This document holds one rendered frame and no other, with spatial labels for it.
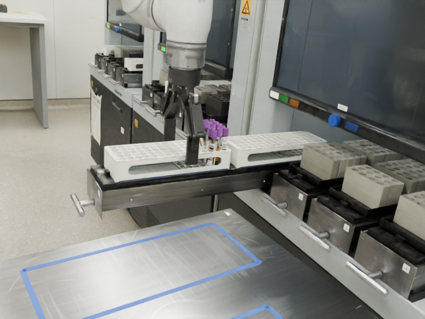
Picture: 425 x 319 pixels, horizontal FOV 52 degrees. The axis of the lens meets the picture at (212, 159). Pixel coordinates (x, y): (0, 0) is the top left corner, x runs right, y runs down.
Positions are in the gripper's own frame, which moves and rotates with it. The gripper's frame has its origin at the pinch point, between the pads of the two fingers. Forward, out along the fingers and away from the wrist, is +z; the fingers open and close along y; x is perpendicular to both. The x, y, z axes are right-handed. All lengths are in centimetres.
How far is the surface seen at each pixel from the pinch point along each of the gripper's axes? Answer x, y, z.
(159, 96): 24, -73, 5
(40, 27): 7, -284, 2
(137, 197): -13.0, 6.8, 7.6
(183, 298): -20, 46, 4
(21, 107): -5, -350, 83
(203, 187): 3.7, 6.8, 7.7
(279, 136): 31.7, -2.0, -0.3
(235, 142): 16.4, -0.6, -0.3
